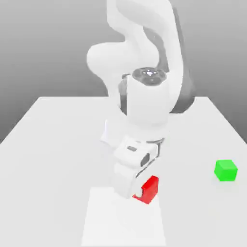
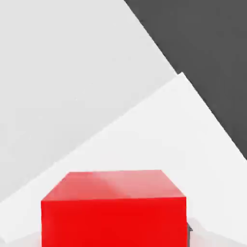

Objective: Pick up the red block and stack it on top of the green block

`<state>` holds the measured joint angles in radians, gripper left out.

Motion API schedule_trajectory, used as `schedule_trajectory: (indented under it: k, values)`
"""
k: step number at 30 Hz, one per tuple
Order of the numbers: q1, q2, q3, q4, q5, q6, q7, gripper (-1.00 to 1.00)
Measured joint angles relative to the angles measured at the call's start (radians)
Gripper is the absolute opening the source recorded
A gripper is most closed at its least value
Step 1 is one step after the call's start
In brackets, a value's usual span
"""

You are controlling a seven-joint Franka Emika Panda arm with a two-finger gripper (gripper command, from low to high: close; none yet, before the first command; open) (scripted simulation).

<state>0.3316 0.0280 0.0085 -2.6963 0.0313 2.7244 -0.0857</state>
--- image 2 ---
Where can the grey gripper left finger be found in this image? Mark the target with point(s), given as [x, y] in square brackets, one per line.
[30, 241]

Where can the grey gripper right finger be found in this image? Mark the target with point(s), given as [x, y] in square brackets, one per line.
[194, 237]

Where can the small red cube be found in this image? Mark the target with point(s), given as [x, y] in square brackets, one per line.
[113, 222]

